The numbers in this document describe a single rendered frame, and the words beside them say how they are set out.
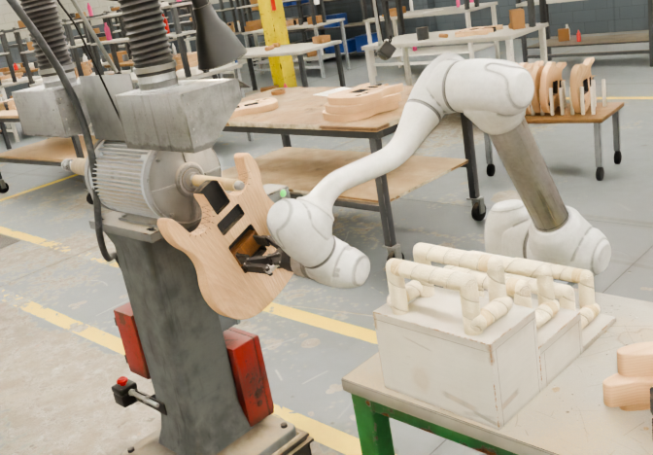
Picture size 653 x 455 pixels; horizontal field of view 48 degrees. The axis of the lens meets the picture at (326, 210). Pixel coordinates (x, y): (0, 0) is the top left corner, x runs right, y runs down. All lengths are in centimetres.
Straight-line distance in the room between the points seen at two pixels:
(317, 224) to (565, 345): 58
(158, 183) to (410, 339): 93
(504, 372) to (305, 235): 56
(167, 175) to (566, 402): 119
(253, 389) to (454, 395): 129
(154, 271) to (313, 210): 75
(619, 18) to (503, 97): 1149
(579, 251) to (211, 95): 109
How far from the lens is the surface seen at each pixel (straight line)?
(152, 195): 207
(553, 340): 148
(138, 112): 192
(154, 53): 190
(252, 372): 257
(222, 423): 258
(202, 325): 242
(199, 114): 178
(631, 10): 1318
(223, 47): 194
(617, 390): 140
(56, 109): 234
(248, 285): 206
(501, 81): 181
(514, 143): 194
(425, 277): 133
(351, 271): 172
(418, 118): 191
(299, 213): 164
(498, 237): 231
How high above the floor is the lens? 174
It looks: 18 degrees down
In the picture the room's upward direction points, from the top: 10 degrees counter-clockwise
